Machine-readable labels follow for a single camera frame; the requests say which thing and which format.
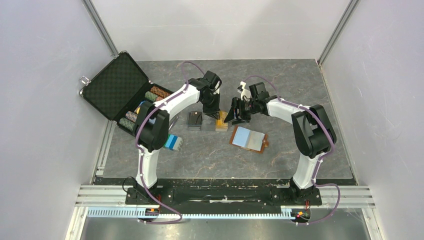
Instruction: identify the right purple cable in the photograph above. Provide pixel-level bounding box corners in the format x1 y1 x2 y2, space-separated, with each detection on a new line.
243 75 342 226

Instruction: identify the black aluminium poker chip case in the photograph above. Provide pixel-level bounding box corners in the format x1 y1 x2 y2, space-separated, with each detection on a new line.
79 51 174 136

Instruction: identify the purple cable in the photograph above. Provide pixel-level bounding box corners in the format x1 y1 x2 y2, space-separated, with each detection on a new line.
243 75 342 226
135 60 206 225

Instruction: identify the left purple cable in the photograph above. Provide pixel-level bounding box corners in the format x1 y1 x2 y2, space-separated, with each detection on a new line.
135 60 206 225

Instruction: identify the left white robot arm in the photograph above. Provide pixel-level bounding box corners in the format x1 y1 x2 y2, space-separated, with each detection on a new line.
135 70 222 204

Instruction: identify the white slotted cable duct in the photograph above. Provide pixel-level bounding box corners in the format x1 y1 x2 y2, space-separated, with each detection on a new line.
86 207 302 220

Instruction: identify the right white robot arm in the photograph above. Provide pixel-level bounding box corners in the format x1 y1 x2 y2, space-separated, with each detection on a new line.
224 81 337 204

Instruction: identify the clear box with dark cards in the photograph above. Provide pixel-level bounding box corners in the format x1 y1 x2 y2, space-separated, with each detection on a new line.
187 111 203 131

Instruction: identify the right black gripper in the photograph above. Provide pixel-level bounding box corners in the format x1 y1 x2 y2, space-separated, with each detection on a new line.
224 97 258 125

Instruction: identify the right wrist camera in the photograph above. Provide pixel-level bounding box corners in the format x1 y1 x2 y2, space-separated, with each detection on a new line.
237 81 252 101

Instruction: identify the brown leather card holder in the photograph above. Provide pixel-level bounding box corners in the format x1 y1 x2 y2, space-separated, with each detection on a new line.
229 125 269 154

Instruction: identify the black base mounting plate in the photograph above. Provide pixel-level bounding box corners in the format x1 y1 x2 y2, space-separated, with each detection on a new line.
122 178 323 206

